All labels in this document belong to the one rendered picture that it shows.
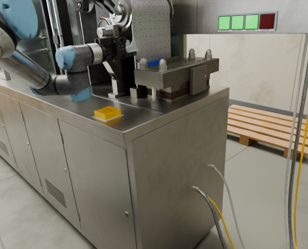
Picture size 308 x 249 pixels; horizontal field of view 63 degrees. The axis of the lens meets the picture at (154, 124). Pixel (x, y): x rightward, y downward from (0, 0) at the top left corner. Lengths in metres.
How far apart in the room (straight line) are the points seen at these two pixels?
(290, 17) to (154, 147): 0.68
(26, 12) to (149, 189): 0.68
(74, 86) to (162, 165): 0.43
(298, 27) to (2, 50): 0.93
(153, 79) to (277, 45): 2.51
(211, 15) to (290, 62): 2.17
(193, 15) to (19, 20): 0.86
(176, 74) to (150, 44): 0.23
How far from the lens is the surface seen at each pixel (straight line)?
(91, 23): 1.45
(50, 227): 1.91
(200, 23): 1.28
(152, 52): 1.19
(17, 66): 0.87
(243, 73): 3.59
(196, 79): 1.09
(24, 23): 0.63
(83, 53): 0.93
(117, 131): 0.81
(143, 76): 1.03
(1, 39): 0.60
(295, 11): 1.10
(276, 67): 3.39
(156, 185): 0.99
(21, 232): 1.96
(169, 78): 0.99
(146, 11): 1.17
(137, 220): 1.01
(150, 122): 0.86
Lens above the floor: 1.21
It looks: 22 degrees down
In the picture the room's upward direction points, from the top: 3 degrees counter-clockwise
